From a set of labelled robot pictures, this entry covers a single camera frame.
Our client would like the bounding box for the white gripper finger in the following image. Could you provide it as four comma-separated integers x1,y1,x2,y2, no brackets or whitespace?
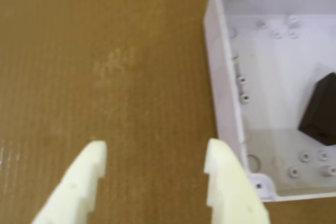
31,140,108,224
203,138,271,224

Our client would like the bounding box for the black block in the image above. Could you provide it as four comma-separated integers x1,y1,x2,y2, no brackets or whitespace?
298,72,336,146

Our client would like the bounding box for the white plastic box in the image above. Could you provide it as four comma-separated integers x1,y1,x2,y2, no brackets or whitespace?
203,0,336,203

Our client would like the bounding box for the brown cardboard sheet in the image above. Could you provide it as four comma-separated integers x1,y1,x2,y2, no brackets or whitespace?
0,0,336,224

